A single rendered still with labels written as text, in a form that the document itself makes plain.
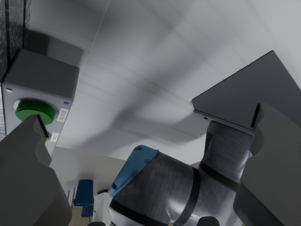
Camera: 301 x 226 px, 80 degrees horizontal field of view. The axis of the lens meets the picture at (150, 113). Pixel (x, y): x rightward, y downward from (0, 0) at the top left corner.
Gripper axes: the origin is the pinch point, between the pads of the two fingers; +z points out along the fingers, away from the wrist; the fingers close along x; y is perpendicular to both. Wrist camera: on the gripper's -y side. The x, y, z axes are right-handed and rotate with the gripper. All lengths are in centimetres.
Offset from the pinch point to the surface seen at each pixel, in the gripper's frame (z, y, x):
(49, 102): 8.2, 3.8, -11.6
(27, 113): 7.2, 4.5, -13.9
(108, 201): 288, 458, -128
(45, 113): 7.3, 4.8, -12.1
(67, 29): 16.2, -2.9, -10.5
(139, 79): 21.0, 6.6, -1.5
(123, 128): 28.3, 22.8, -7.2
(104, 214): 257, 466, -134
